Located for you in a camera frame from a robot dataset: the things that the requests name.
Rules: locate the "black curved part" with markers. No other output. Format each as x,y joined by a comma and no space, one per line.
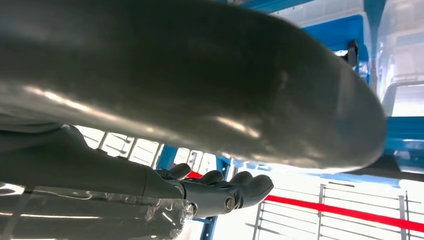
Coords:
351,53

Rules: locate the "blue metal shelf rack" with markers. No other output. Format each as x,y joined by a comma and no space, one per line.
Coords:
404,139

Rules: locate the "grey robot torso shell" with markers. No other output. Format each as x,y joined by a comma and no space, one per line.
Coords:
198,66

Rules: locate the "blue plastic bin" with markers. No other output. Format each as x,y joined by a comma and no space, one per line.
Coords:
334,33

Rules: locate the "red barrier belt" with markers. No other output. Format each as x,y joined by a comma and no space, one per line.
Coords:
348,212

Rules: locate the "translucent white bin stack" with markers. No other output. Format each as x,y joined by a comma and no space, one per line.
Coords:
400,49

